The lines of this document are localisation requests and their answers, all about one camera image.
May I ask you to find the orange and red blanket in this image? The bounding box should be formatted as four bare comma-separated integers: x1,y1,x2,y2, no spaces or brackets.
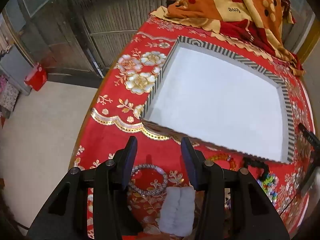
149,0,306,77

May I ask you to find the orange bead bracelet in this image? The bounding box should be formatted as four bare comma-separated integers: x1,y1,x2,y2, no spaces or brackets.
207,153,237,172

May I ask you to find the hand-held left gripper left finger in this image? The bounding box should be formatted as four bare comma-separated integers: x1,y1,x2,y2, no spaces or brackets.
26,135,143,240

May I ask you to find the colourful star bead bracelet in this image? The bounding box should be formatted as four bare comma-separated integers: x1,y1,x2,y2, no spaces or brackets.
257,172,279,205

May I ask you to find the white fluffy hair band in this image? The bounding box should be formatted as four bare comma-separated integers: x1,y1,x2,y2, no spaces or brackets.
158,186,196,237

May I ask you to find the grey cabinet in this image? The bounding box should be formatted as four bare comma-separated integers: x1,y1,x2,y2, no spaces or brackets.
0,44,34,96

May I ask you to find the red bag on floor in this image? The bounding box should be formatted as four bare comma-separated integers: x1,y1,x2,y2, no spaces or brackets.
24,63,48,92

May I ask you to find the grey braided bracelet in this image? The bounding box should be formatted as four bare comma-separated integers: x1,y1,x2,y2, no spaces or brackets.
127,164,168,196

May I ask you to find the black cable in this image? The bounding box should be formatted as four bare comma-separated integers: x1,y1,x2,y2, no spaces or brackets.
278,192,302,215

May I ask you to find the floral cloth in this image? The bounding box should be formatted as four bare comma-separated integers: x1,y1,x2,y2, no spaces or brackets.
0,75,20,113

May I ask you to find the black hair tie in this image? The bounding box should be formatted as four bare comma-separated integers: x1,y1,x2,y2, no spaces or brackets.
244,157,270,180

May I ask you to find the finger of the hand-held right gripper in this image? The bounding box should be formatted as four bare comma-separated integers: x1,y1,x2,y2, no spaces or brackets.
298,123,320,153

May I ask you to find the yellow wooden frame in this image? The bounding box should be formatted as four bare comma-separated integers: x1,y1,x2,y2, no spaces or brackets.
297,12,320,64

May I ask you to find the metal folding door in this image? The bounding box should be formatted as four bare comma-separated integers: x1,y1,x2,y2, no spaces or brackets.
72,0,175,78

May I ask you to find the striped box with white inside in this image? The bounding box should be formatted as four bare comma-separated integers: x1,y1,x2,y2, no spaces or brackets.
139,36,300,165

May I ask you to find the red floral tablecloth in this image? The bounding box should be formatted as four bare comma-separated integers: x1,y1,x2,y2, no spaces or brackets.
67,15,315,240

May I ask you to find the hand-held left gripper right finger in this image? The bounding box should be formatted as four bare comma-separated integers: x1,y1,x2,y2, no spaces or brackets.
180,136,290,240

